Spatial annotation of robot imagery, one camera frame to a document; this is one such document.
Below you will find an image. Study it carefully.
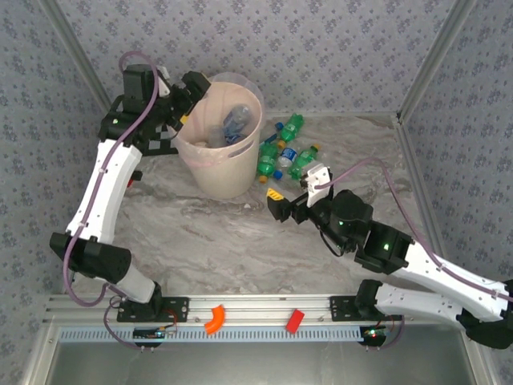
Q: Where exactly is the aluminium frame post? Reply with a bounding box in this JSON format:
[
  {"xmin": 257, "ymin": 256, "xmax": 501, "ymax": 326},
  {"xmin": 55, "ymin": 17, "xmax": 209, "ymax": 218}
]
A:
[
  {"xmin": 42, "ymin": 0, "xmax": 118, "ymax": 118},
  {"xmin": 399, "ymin": 0, "xmax": 478, "ymax": 118}
]

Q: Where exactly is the slotted cable duct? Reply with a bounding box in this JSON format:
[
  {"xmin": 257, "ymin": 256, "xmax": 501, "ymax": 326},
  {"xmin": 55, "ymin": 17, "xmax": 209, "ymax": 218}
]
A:
[{"xmin": 59, "ymin": 325, "xmax": 388, "ymax": 342}]

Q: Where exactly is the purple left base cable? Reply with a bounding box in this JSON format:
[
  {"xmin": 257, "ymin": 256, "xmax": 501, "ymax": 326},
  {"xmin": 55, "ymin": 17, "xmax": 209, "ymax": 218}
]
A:
[{"xmin": 103, "ymin": 295, "xmax": 169, "ymax": 351}]

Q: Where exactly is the clear bottle pale blue label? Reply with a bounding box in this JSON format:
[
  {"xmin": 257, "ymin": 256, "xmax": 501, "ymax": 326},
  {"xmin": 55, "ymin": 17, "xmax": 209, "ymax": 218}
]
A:
[{"xmin": 221, "ymin": 103, "xmax": 254, "ymax": 146}]

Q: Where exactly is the circuit board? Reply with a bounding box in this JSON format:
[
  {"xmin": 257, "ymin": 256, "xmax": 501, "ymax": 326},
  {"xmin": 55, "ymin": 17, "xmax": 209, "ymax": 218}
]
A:
[
  {"xmin": 359, "ymin": 325, "xmax": 389, "ymax": 346},
  {"xmin": 132, "ymin": 326, "xmax": 168, "ymax": 342}
]

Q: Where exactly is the steel sheet shelf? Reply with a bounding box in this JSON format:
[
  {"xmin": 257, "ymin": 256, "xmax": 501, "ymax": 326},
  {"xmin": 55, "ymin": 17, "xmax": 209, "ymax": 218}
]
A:
[{"xmin": 23, "ymin": 338, "xmax": 482, "ymax": 385}]

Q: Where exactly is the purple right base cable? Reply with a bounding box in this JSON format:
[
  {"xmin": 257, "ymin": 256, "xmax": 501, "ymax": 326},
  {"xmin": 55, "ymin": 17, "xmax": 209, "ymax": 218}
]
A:
[{"xmin": 376, "ymin": 314, "xmax": 409, "ymax": 350}]

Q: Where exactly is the black left mount plate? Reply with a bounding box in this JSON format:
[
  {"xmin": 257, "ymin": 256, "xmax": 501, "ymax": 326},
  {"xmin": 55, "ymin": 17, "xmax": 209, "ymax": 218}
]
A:
[{"xmin": 116, "ymin": 295, "xmax": 190, "ymax": 323}]

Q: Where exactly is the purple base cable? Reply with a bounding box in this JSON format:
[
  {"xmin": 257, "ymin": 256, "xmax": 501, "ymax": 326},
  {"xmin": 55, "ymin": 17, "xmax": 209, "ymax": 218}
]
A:
[
  {"xmin": 103, "ymin": 295, "xmax": 169, "ymax": 351},
  {"xmin": 376, "ymin": 314, "xmax": 409, "ymax": 350}
]

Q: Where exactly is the clear bottle blue cap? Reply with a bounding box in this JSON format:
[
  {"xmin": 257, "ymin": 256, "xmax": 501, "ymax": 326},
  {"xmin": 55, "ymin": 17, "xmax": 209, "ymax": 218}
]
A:
[
  {"xmin": 272, "ymin": 169, "xmax": 305, "ymax": 189},
  {"xmin": 262, "ymin": 121, "xmax": 286, "ymax": 146}
]

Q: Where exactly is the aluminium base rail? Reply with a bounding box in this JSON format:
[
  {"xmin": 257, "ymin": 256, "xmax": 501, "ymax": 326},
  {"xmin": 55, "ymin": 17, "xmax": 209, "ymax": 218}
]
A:
[{"xmin": 42, "ymin": 294, "xmax": 404, "ymax": 324}]

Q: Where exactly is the clear bottle dark blue label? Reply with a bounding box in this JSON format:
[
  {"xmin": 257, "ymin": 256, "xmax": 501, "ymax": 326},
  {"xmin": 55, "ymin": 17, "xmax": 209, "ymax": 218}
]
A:
[{"xmin": 277, "ymin": 146, "xmax": 300, "ymax": 168}]

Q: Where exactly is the black right mount plate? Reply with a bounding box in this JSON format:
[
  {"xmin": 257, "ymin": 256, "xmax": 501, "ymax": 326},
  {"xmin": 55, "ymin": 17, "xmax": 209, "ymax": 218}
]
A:
[{"xmin": 329, "ymin": 295, "xmax": 404, "ymax": 322}]

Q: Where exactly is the right aluminium frame post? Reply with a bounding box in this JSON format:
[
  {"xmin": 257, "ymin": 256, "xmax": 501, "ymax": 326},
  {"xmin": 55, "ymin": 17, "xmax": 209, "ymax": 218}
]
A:
[{"xmin": 399, "ymin": 0, "xmax": 478, "ymax": 118}]

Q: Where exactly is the black white checkerboard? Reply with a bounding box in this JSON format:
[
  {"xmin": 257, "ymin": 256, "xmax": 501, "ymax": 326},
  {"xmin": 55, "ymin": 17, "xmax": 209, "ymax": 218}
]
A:
[{"xmin": 139, "ymin": 120, "xmax": 180, "ymax": 156}]

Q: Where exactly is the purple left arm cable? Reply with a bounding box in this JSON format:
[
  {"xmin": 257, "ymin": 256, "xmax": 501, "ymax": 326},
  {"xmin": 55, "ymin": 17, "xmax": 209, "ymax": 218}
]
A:
[{"xmin": 63, "ymin": 51, "xmax": 161, "ymax": 308}]

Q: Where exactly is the black mount plate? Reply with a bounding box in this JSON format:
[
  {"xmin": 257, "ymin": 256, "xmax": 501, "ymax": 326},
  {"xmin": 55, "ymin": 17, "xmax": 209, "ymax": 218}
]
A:
[
  {"xmin": 116, "ymin": 295, "xmax": 190, "ymax": 323},
  {"xmin": 329, "ymin": 295, "xmax": 404, "ymax": 322}
]

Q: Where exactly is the beige plastic bin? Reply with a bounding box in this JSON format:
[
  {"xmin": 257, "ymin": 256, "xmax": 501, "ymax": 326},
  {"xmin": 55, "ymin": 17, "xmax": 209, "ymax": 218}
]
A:
[{"xmin": 168, "ymin": 82, "xmax": 265, "ymax": 201}]

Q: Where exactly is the left circuit board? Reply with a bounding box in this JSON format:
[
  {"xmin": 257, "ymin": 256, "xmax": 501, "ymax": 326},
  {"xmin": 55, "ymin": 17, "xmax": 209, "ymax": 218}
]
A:
[{"xmin": 132, "ymin": 326, "xmax": 168, "ymax": 342}]

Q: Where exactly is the orange curved plastic piece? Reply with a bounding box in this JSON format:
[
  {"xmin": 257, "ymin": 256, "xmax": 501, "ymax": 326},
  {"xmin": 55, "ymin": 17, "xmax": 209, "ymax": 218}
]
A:
[{"xmin": 204, "ymin": 304, "xmax": 227, "ymax": 334}]

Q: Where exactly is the thin black right gripper cable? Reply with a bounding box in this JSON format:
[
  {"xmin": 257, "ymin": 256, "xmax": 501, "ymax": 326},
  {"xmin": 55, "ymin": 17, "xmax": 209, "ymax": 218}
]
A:
[{"xmin": 319, "ymin": 226, "xmax": 348, "ymax": 258}]

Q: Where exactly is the right aluminium side rail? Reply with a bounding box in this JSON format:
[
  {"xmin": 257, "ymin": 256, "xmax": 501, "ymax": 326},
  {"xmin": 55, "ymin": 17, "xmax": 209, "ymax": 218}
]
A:
[{"xmin": 392, "ymin": 111, "xmax": 498, "ymax": 385}]

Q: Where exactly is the left aluminium frame post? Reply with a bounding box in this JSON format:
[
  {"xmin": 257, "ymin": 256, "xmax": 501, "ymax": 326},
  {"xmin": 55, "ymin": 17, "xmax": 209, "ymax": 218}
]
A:
[{"xmin": 42, "ymin": 0, "xmax": 118, "ymax": 118}]

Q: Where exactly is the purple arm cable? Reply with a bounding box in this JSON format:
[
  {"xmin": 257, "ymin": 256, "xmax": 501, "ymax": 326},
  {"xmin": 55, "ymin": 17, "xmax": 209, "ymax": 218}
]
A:
[
  {"xmin": 63, "ymin": 51, "xmax": 161, "ymax": 308},
  {"xmin": 314, "ymin": 156, "xmax": 513, "ymax": 302}
]

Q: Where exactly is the red rectangular block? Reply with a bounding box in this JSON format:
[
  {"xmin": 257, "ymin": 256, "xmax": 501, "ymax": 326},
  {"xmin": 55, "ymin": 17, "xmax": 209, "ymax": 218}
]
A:
[{"xmin": 285, "ymin": 308, "xmax": 305, "ymax": 334}]

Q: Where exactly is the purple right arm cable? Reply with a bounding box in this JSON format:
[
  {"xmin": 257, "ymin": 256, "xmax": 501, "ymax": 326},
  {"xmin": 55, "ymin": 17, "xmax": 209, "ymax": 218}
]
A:
[{"xmin": 314, "ymin": 156, "xmax": 513, "ymax": 302}]

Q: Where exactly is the right circuit board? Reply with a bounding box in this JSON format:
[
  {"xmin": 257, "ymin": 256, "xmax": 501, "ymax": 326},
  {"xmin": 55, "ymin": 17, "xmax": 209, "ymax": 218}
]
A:
[{"xmin": 359, "ymin": 325, "xmax": 389, "ymax": 346}]

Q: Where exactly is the green bottle yellow cap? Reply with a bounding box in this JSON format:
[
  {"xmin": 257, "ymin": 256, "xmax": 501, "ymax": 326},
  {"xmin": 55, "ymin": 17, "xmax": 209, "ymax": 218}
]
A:
[
  {"xmin": 277, "ymin": 113, "xmax": 305, "ymax": 150},
  {"xmin": 287, "ymin": 144, "xmax": 321, "ymax": 180},
  {"xmin": 256, "ymin": 142, "xmax": 281, "ymax": 184}
]

